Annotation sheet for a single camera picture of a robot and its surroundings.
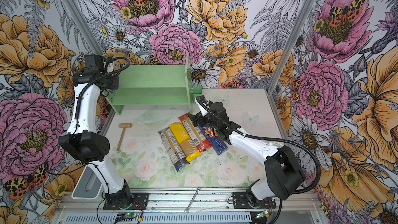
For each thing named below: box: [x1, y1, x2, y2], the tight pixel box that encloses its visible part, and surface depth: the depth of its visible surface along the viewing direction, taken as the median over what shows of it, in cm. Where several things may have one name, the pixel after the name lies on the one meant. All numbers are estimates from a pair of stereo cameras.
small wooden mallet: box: [116, 122, 133, 151], surface depth 101 cm
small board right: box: [256, 210, 270, 218], surface depth 73 cm
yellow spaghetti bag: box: [168, 121, 202, 162], surface depth 93 cm
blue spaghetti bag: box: [199, 123, 229, 156], surface depth 92 cm
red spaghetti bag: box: [178, 113, 212, 153], surface depth 96 cm
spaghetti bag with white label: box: [157, 126, 190, 173], surface depth 90 cm
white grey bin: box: [71, 164, 104, 200], surface depth 74 cm
